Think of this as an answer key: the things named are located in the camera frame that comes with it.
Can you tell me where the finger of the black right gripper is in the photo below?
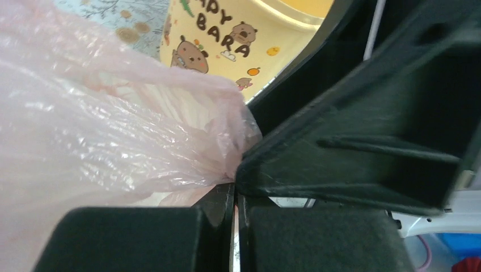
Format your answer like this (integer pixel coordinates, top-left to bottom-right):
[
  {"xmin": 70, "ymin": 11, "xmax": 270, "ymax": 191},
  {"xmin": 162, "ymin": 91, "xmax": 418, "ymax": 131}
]
[
  {"xmin": 236, "ymin": 1, "xmax": 480, "ymax": 215},
  {"xmin": 248, "ymin": 0, "xmax": 433, "ymax": 137}
]

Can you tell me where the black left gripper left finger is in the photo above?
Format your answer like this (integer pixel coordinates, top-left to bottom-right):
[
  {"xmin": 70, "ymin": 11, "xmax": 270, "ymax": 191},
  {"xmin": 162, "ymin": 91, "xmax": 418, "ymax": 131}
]
[{"xmin": 194, "ymin": 183, "xmax": 235, "ymax": 271}]

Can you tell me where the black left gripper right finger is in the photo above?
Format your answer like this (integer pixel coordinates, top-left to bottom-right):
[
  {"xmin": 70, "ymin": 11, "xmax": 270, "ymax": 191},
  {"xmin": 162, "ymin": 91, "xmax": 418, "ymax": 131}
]
[{"xmin": 237, "ymin": 194, "xmax": 278, "ymax": 272}]

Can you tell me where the yellow trash bin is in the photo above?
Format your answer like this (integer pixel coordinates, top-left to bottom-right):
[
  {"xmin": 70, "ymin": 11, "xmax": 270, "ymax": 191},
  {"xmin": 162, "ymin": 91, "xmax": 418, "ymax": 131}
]
[{"xmin": 159, "ymin": 0, "xmax": 332, "ymax": 99}]

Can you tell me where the pink plastic trash bag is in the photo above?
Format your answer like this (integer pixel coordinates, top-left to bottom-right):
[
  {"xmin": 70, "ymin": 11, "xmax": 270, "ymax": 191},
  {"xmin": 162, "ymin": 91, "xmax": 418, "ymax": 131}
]
[{"xmin": 1, "ymin": 1, "xmax": 261, "ymax": 271}]

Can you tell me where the blue folded cloth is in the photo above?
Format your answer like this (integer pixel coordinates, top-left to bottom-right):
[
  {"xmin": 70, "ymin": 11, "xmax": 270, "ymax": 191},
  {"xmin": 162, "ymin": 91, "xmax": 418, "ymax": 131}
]
[{"xmin": 437, "ymin": 233, "xmax": 480, "ymax": 260}]

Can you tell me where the red cloth in background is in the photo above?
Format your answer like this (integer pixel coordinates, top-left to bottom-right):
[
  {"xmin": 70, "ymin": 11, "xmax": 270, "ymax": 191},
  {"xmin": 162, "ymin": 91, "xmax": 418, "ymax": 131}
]
[{"xmin": 452, "ymin": 257, "xmax": 481, "ymax": 272}]

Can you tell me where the floral patterned table mat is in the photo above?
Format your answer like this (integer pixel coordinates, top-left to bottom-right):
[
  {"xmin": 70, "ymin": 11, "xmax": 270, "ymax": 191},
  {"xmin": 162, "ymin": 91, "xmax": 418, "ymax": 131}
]
[{"xmin": 54, "ymin": 0, "xmax": 169, "ymax": 60}]

